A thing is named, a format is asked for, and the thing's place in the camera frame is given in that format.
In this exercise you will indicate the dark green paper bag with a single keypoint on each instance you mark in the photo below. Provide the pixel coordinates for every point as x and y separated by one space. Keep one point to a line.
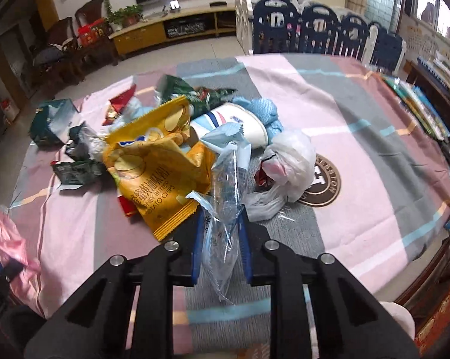
53 121

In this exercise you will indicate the red gift box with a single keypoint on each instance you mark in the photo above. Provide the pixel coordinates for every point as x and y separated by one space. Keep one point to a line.
91 33

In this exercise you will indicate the dark wooden armchair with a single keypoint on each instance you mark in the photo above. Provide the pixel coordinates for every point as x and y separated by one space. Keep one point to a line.
88 13

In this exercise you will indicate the green snack bag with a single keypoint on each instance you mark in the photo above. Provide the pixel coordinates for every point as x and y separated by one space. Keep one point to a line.
201 99

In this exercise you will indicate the stack of books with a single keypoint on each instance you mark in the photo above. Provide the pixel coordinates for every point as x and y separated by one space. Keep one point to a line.
426 93

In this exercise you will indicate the green wrapper flat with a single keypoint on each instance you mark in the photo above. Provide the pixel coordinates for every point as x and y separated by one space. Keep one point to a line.
76 174

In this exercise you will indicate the yellow potato chips bag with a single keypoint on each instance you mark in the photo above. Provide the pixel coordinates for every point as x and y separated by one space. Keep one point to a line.
155 168

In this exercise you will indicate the potted green plant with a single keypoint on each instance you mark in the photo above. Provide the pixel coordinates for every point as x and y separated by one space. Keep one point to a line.
125 17

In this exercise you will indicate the clear blue plastic wrapper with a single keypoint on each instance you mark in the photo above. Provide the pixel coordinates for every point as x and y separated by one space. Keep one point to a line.
224 203

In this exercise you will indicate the blue quilted cloth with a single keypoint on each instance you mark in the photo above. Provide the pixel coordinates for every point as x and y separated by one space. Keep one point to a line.
266 111

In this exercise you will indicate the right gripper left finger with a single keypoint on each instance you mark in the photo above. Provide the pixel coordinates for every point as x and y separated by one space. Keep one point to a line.
198 244

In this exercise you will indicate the red snack wrapper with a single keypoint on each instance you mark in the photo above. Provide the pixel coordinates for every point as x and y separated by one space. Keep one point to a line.
118 103

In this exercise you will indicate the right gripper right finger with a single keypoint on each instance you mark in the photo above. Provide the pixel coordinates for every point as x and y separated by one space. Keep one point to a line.
245 251

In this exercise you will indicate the white plastic bag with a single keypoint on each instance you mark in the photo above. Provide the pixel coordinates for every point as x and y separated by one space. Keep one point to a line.
289 163

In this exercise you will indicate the red gold patterned cushion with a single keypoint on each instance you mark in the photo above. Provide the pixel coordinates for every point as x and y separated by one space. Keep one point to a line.
428 335

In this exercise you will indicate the blue white playpen fence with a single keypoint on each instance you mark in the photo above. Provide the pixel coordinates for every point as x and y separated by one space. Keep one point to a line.
310 27

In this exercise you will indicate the yellow TV cabinet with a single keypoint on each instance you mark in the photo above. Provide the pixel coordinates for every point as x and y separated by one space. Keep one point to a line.
172 27

